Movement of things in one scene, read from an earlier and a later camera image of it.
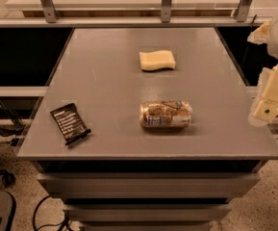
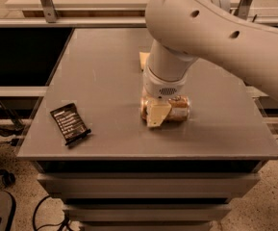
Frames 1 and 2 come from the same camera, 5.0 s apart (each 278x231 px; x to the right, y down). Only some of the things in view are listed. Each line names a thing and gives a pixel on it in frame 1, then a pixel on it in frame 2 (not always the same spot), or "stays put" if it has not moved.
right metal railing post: x=241 y=12 stays put
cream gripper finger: x=274 y=91 → x=157 y=112
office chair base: x=9 y=179 stays put
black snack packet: x=69 y=123 stays put
